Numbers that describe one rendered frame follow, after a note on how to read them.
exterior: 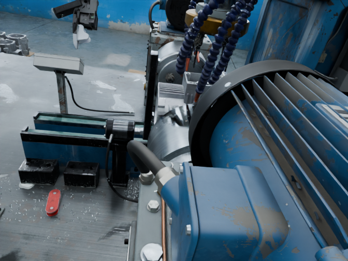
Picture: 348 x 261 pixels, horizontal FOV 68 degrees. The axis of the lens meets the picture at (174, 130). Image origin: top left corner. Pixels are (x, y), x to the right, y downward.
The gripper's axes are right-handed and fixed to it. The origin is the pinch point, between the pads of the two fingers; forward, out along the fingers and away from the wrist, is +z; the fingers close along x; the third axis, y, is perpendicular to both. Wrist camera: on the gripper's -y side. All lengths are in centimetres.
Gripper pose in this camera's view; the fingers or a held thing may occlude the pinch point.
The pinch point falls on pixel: (74, 45)
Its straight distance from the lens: 114.5
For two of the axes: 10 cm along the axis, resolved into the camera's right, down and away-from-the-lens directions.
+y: 9.9, 0.9, 1.2
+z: -0.8, 10.0, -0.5
